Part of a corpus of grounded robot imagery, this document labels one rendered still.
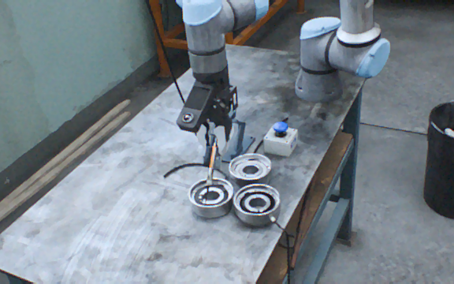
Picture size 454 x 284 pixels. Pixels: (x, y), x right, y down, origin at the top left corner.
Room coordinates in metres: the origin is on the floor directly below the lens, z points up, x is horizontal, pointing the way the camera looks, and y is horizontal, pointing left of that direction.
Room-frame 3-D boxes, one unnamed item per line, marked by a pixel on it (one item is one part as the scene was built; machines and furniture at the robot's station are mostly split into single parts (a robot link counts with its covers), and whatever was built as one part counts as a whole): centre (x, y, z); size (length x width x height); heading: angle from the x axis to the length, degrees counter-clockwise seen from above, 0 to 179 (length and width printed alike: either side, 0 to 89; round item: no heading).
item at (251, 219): (0.86, -0.05, 0.82); 0.10 x 0.10 x 0.04
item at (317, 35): (1.40, -0.31, 0.97); 0.13 x 0.12 x 0.14; 40
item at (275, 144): (1.11, -0.14, 0.82); 0.08 x 0.07 x 0.05; 151
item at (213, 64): (0.95, 0.03, 1.15); 0.08 x 0.08 x 0.05
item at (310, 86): (1.40, -0.30, 0.85); 0.15 x 0.15 x 0.10
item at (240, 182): (0.99, -0.05, 0.82); 0.10 x 0.10 x 0.04
